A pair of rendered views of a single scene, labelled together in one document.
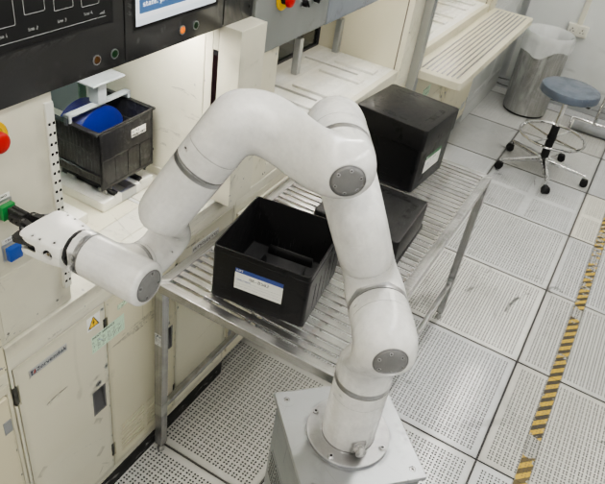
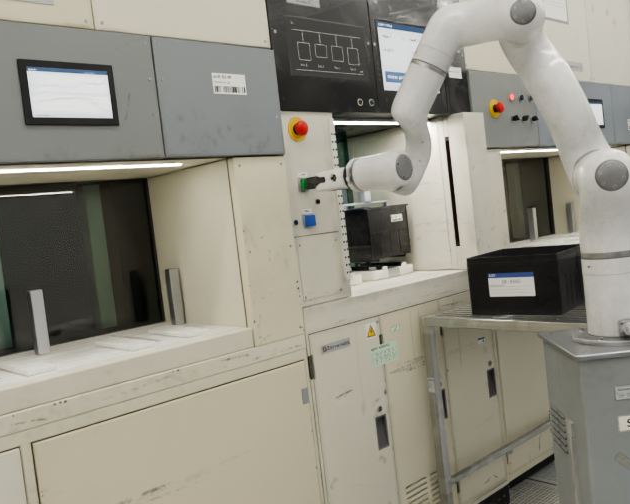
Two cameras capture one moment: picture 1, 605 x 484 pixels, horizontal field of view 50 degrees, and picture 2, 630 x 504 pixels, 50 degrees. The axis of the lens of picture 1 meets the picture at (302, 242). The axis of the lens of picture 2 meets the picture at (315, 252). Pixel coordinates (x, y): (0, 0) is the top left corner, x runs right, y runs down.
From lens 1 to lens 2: 113 cm
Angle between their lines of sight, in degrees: 40
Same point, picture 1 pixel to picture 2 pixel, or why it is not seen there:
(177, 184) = (413, 73)
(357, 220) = (548, 69)
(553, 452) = not seen: outside the picture
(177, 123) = (426, 213)
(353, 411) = (606, 276)
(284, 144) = (477, 15)
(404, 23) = not seen: hidden behind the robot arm
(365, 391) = (608, 245)
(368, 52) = not seen: hidden behind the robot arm
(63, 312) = (346, 303)
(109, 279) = (376, 165)
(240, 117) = (446, 13)
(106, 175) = (374, 246)
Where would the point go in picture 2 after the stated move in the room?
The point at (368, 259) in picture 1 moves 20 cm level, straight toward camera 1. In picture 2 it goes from (566, 100) to (547, 91)
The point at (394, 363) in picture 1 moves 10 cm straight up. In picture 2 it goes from (614, 172) to (610, 124)
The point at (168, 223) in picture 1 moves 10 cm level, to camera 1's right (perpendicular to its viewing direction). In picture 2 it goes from (411, 105) to (454, 97)
